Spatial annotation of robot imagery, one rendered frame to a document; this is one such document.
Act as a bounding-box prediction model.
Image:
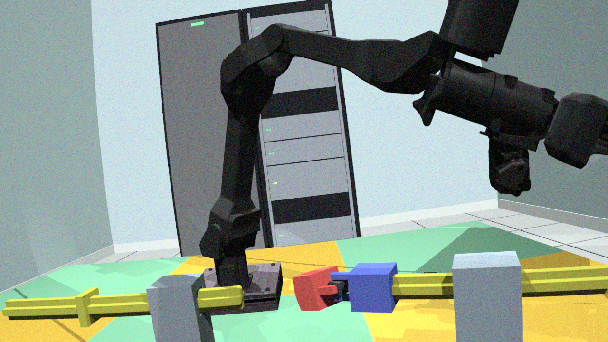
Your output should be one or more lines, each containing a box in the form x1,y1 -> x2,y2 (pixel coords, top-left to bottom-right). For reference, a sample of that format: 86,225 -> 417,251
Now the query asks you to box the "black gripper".
476,72 -> 608,169

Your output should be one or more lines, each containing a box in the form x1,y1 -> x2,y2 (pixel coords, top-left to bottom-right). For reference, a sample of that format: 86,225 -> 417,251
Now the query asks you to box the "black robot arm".
199,0 -> 539,289

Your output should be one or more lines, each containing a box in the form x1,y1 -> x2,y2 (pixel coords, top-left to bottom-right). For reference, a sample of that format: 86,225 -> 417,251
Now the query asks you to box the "yellow bar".
2,272 -> 245,342

